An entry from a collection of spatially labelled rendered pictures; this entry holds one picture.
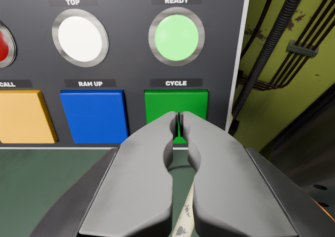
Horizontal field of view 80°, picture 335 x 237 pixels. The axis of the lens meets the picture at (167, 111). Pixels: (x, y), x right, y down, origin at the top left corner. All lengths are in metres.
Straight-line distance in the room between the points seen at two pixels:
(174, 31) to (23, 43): 0.16
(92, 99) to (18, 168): 1.36
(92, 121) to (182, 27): 0.15
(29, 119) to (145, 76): 0.16
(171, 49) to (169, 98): 0.06
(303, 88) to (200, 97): 0.40
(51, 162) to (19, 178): 0.19
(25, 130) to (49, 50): 0.12
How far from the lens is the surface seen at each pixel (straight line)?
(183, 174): 1.26
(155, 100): 0.24
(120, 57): 0.23
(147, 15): 0.22
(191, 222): 0.59
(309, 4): 0.47
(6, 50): 0.28
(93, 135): 0.28
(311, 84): 0.59
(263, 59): 0.51
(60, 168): 1.45
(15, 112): 0.31
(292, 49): 0.50
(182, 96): 0.23
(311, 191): 0.60
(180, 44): 0.22
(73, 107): 0.27
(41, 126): 0.30
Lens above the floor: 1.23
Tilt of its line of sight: 59 degrees down
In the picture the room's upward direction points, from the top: 3 degrees counter-clockwise
